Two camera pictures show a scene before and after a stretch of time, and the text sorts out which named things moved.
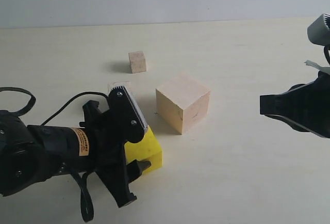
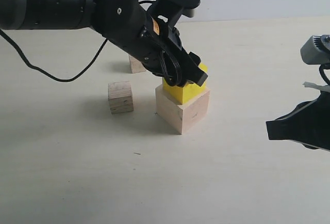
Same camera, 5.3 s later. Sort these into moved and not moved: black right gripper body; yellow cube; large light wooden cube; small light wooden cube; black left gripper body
Moved: black right gripper body; black left gripper body; yellow cube
Not moved: large light wooden cube; small light wooden cube
